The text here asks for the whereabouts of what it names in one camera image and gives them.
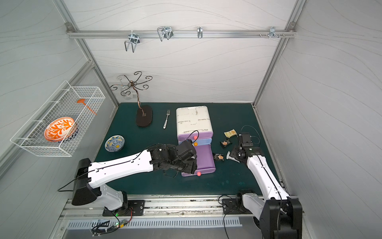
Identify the purple drawer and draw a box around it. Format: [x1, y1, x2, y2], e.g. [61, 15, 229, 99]
[177, 131, 213, 142]
[181, 144, 216, 177]

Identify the aluminium top rail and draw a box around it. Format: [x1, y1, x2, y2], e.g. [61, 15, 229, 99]
[67, 29, 297, 40]

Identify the metal hook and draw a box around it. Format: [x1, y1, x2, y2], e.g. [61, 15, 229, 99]
[197, 26, 203, 39]
[124, 32, 140, 53]
[259, 27, 285, 39]
[157, 26, 174, 42]

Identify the black cookie packet two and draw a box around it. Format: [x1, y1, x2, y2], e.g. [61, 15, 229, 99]
[212, 153, 224, 161]

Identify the white vent grille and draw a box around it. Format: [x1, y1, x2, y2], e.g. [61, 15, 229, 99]
[66, 217, 242, 230]

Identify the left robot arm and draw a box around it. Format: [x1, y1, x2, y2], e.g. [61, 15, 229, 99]
[72, 140, 198, 213]

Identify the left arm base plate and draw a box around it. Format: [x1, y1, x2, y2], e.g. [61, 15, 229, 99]
[102, 200, 146, 217]

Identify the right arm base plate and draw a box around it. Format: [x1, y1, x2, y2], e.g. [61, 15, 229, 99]
[220, 198, 248, 215]

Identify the white drawer cabinet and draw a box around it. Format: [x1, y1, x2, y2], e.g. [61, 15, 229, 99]
[176, 106, 213, 138]

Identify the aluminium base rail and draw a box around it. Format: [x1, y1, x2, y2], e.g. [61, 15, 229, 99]
[59, 195, 305, 220]

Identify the orange patterned plate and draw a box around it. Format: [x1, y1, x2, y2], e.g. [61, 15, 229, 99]
[44, 117, 77, 142]

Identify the black cookie packet one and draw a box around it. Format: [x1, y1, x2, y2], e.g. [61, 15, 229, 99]
[220, 139, 232, 148]

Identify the white wire basket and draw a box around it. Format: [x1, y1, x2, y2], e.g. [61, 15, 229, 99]
[10, 81, 105, 157]

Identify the left wiring bundle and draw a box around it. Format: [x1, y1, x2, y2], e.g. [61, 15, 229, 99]
[91, 219, 126, 237]

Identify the white cookie packet two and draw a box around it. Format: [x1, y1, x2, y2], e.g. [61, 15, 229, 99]
[226, 151, 240, 163]

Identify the black metal mug tree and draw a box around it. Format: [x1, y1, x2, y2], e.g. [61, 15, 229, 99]
[109, 71, 153, 127]

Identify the gold cookie packet two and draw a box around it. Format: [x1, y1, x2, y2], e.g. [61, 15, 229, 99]
[224, 129, 238, 138]

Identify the silver fork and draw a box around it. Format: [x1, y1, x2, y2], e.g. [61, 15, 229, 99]
[163, 110, 171, 129]

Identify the orange spatula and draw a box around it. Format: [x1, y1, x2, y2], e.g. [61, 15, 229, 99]
[77, 99, 96, 115]

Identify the blue yellow patterned bowl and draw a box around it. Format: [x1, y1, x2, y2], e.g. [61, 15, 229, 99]
[104, 135, 125, 152]

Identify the blue drawer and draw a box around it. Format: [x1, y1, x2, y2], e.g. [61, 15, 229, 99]
[193, 138, 212, 146]

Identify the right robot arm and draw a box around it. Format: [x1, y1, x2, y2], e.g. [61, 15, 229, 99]
[230, 145, 303, 239]

